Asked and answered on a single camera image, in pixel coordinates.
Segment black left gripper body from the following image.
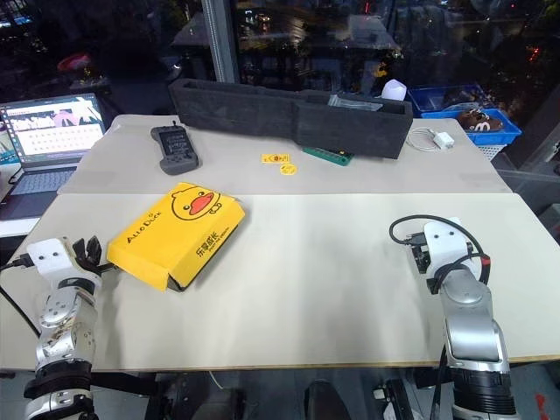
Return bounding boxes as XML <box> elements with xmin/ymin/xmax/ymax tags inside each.
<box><xmin>71</xmin><ymin>255</ymin><xmax>108</xmax><ymax>282</ymax></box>

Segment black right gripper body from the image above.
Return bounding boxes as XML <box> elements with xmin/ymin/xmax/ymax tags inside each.
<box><xmin>409</xmin><ymin>233</ymin><xmax>433</xmax><ymax>275</ymax></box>

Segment yellow duck package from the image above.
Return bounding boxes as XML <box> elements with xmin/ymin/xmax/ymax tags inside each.
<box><xmin>107</xmin><ymin>182</ymin><xmax>247</xmax><ymax>294</ymax></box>

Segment open laptop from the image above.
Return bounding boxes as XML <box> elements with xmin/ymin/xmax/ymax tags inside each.
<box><xmin>0</xmin><ymin>93</ymin><xmax>108</xmax><ymax>220</ymax></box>

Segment black handheld controller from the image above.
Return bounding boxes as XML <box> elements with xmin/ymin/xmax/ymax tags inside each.
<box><xmin>150</xmin><ymin>121</ymin><xmax>203</xmax><ymax>176</ymax></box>

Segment blue plastic bin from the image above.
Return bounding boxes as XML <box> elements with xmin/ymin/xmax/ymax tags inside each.
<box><xmin>412</xmin><ymin>84</ymin><xmax>487</xmax><ymax>118</ymax></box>
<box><xmin>456</xmin><ymin>107</ymin><xmax>524</xmax><ymax>147</ymax></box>

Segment brown plush toy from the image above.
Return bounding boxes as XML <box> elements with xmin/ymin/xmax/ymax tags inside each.
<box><xmin>456</xmin><ymin>108</ymin><xmax>509</xmax><ymax>133</ymax></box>

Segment clear plastic bag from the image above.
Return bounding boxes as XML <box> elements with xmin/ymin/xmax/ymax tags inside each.
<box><xmin>326</xmin><ymin>93</ymin><xmax>385</xmax><ymax>114</ymax></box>

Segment white rounded lamp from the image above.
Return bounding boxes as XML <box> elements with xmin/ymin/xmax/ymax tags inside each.
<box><xmin>380</xmin><ymin>79</ymin><xmax>409</xmax><ymax>103</ymax></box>

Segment pink round object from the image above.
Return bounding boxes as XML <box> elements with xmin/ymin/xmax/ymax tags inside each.
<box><xmin>56</xmin><ymin>52</ymin><xmax>89</xmax><ymax>74</ymax></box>

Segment black foam case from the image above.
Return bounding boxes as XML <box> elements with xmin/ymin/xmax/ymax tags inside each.
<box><xmin>167</xmin><ymin>78</ymin><xmax>414</xmax><ymax>161</ymax></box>

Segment grey metal window pillar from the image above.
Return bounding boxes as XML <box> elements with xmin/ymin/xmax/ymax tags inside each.
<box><xmin>200</xmin><ymin>0</ymin><xmax>241</xmax><ymax>85</ymax></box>

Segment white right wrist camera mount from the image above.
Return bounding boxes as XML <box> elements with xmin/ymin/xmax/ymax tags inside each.
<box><xmin>421</xmin><ymin>216</ymin><xmax>476</xmax><ymax>275</ymax></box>

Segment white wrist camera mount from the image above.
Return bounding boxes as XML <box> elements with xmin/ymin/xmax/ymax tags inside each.
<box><xmin>421</xmin><ymin>216</ymin><xmax>476</xmax><ymax>275</ymax></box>
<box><xmin>24</xmin><ymin>237</ymin><xmax>75</xmax><ymax>277</ymax></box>

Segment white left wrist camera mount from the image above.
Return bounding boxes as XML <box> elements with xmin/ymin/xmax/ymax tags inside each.
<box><xmin>24</xmin><ymin>237</ymin><xmax>75</xmax><ymax>277</ymax></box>

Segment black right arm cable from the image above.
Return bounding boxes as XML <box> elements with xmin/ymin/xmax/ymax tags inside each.
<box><xmin>388</xmin><ymin>216</ymin><xmax>492</xmax><ymax>285</ymax></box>

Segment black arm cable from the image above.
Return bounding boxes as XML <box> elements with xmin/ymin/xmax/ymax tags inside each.
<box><xmin>0</xmin><ymin>255</ymin><xmax>41</xmax><ymax>338</ymax></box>
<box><xmin>388</xmin><ymin>216</ymin><xmax>492</xmax><ymax>285</ymax></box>

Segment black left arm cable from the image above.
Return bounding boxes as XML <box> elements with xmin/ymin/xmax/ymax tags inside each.
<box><xmin>0</xmin><ymin>255</ymin><xmax>41</xmax><ymax>338</ymax></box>

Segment white charger with cable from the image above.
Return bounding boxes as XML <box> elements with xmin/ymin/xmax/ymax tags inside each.
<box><xmin>405</xmin><ymin>127</ymin><xmax>456</xmax><ymax>153</ymax></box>

